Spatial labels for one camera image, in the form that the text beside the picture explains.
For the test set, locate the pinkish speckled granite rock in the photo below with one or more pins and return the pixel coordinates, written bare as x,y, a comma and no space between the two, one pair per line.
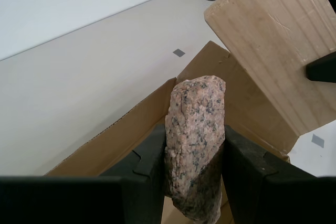
197,129

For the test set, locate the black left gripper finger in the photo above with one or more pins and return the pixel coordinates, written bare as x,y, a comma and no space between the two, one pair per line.
275,200
92,200

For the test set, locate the open brown cardboard box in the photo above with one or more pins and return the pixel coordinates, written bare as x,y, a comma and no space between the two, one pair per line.
118,142

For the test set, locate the light wooden block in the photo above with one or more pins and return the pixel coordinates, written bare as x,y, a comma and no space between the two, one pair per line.
262,37

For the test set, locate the gray tape square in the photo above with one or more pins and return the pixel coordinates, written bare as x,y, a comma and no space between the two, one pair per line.
318,140
179,53

